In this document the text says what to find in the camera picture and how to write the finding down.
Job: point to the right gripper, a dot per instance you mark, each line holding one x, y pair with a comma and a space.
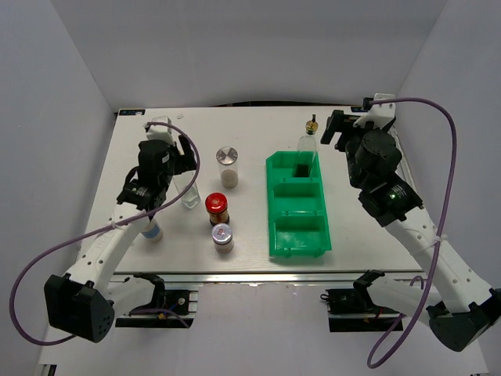
337, 122

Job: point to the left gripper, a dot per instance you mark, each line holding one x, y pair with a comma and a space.
185, 162

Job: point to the dark sauce glass bottle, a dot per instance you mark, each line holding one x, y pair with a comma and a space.
306, 150

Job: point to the clear oil bottle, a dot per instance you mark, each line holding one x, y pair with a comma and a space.
191, 198

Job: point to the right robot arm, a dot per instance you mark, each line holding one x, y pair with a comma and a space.
463, 306

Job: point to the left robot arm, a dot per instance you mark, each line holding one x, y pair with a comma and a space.
82, 302

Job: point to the right table logo sticker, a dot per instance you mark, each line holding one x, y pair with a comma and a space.
358, 109

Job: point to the table logo sticker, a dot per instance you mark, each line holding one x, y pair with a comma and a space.
131, 112
358, 109

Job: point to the silver lid spice jar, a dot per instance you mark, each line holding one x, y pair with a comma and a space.
227, 159

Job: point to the red lid sauce jar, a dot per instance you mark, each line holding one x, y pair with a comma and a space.
216, 205

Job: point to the small silver lid jar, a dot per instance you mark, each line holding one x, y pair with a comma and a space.
222, 238

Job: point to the blue label white jar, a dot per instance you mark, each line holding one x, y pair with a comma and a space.
152, 232

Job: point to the left table logo sticker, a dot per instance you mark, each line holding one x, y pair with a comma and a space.
131, 112

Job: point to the green divided bin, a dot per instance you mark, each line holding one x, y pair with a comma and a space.
297, 215

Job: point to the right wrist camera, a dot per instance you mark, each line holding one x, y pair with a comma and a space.
376, 116

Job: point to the right aluminium rail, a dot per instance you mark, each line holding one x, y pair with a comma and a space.
403, 169

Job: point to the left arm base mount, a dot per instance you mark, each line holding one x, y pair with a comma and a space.
168, 307

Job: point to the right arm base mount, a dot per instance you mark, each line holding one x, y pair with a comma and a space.
347, 313

